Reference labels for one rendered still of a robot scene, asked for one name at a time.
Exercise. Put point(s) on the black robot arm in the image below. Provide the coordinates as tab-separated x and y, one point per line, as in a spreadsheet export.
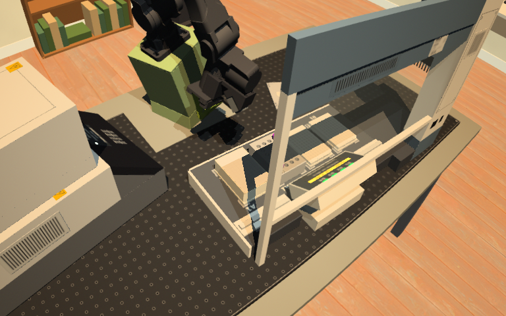
241	74

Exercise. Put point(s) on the beige benchtop instrument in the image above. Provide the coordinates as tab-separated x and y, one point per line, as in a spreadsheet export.
68	179

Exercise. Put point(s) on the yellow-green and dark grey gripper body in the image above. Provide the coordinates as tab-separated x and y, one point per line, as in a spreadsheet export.
197	87

